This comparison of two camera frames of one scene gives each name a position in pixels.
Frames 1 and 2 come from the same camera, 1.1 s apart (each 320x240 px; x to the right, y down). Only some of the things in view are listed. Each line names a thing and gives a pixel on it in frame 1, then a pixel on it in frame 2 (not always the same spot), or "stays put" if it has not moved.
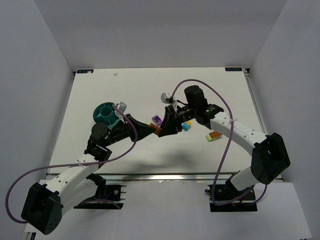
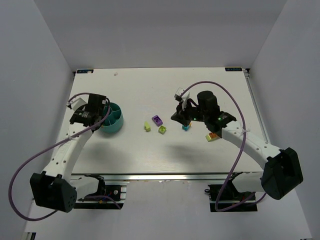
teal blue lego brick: (185, 126) stays put
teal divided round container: (105, 113) stays put
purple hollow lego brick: (157, 120) stays put
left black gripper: (129, 126) -> (100, 120)
